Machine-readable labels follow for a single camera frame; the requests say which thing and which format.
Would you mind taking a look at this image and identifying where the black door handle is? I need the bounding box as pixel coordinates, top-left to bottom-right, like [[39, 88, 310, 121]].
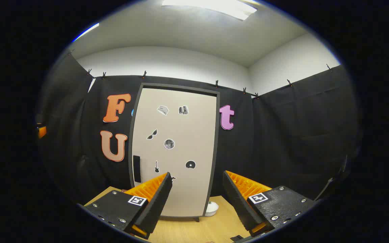
[[133, 155, 141, 183]]

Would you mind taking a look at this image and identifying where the dark grey cabinet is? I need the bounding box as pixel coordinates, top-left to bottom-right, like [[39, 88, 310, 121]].
[[128, 82, 221, 222]]

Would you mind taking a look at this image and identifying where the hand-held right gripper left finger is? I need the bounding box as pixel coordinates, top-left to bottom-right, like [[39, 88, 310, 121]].
[[84, 172, 174, 240]]

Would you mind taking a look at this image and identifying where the dark metal stand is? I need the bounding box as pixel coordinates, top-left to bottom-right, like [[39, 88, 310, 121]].
[[314, 155, 350, 202]]

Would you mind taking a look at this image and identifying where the narrow ceiling light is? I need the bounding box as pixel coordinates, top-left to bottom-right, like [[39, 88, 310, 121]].
[[72, 23, 100, 43]]

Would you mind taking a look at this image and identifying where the black backdrop cloth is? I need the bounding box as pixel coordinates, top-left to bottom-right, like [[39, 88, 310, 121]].
[[37, 51, 362, 206]]

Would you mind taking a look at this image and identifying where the white round object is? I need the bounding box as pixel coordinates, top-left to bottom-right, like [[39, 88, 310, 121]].
[[205, 201, 219, 217]]

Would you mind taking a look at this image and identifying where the row of black cloth clips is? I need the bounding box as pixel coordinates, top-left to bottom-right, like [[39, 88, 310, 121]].
[[68, 49, 333, 99]]

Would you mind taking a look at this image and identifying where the large ceiling light panel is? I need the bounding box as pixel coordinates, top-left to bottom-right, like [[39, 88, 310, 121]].
[[162, 0, 258, 21]]

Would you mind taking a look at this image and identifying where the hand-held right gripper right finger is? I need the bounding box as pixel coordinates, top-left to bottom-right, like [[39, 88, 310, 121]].
[[222, 170, 317, 237]]

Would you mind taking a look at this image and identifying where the pale grey cabinet door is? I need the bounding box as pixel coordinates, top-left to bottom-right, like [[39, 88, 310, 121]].
[[129, 83, 221, 218]]

